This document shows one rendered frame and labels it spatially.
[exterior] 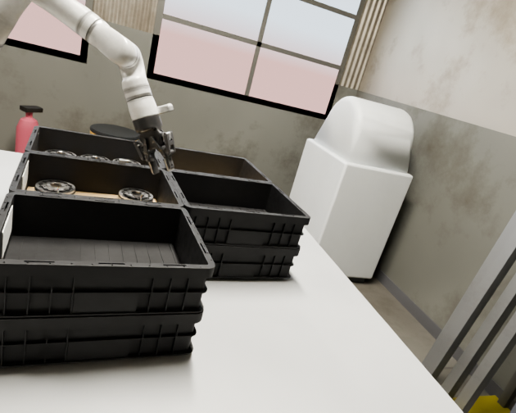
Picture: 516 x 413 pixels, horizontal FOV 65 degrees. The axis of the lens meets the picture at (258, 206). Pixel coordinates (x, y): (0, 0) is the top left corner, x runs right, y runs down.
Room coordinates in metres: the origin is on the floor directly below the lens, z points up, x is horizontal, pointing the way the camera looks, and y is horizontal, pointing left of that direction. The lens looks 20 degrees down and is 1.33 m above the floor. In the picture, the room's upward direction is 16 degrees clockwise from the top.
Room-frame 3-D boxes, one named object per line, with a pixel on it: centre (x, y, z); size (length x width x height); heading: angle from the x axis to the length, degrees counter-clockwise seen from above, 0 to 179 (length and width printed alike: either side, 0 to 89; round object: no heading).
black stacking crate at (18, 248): (0.75, 0.29, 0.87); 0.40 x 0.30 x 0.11; 118
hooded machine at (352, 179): (2.92, -0.59, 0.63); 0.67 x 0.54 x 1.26; 22
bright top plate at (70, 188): (1.03, 0.56, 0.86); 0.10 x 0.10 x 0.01
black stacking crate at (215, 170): (1.47, 0.21, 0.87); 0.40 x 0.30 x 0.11; 118
